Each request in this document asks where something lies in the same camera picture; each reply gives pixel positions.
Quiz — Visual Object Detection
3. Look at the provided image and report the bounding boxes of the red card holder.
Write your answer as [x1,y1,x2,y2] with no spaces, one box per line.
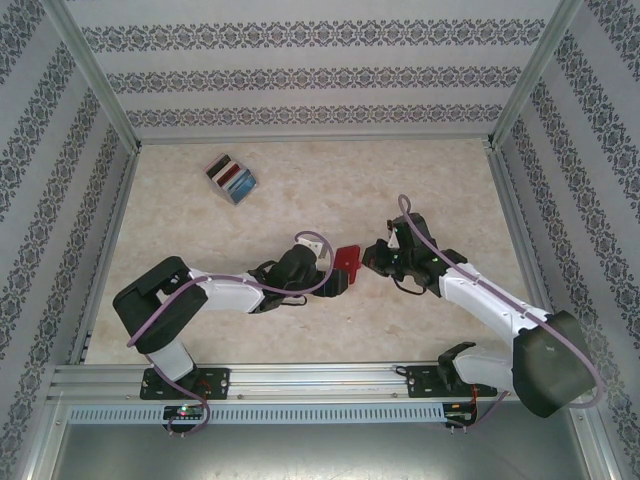
[333,244,362,286]

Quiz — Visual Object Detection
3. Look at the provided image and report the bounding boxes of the blue credit card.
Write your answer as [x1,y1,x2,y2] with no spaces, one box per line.
[227,172,259,204]

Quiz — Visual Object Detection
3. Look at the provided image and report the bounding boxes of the aluminium mounting rail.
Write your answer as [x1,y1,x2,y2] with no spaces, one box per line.
[49,363,586,401]

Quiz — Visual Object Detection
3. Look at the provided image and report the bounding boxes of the aluminium side rail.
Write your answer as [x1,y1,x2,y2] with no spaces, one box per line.
[485,144,570,359]
[68,144,142,366]

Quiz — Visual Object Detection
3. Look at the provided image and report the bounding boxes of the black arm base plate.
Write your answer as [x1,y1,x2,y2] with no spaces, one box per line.
[141,367,232,401]
[405,364,497,400]

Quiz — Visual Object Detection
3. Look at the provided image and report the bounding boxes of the grey slotted cable duct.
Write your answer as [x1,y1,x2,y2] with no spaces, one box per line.
[67,403,446,424]

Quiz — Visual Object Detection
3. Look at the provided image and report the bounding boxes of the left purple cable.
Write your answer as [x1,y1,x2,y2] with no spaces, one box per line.
[127,229,334,431]

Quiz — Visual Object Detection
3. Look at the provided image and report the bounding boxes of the purple cable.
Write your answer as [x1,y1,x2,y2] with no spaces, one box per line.
[397,194,605,431]
[127,229,334,431]

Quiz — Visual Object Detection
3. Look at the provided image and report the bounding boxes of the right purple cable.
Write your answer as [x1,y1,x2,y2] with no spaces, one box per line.
[397,194,605,431]

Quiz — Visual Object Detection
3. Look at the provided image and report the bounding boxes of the aluminium frame post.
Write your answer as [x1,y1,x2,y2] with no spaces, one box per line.
[47,0,142,151]
[485,0,585,150]

